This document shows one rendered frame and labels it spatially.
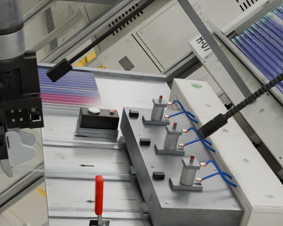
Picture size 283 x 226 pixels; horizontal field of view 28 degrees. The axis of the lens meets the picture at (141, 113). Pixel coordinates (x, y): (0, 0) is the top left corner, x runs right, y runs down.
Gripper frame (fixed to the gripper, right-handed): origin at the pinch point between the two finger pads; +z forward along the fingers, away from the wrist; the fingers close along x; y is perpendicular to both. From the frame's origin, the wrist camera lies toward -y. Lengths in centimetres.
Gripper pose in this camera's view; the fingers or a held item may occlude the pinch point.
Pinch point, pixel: (5, 167)
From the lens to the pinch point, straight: 97.5
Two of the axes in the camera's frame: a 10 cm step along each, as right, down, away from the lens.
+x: -1.9, -4.5, 8.7
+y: 9.8, -1.1, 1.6
